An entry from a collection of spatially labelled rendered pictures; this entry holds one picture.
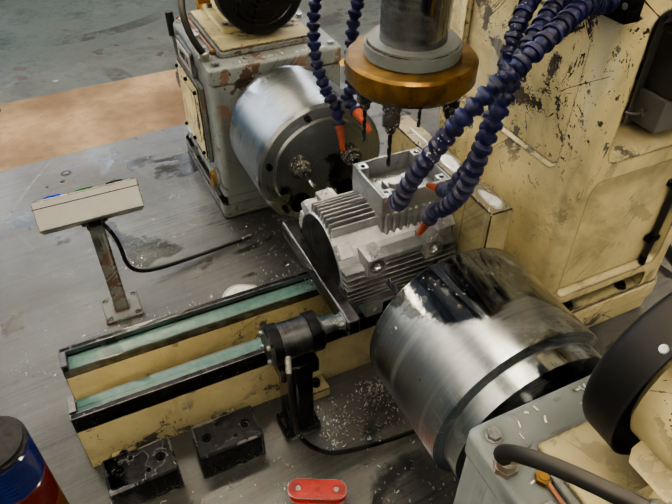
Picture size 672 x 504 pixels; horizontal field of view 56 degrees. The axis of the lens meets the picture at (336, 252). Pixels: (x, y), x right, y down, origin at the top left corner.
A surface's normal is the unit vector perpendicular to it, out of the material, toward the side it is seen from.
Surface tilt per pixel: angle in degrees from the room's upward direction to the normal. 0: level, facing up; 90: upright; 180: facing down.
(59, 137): 0
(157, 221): 0
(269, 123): 43
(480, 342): 28
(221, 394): 90
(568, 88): 90
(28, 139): 0
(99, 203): 50
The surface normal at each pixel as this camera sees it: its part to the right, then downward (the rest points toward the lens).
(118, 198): 0.33, -0.02
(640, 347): -0.73, -0.21
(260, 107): -0.57, -0.40
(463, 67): 0.00, -0.75
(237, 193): 0.43, 0.60
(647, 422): -0.90, 0.32
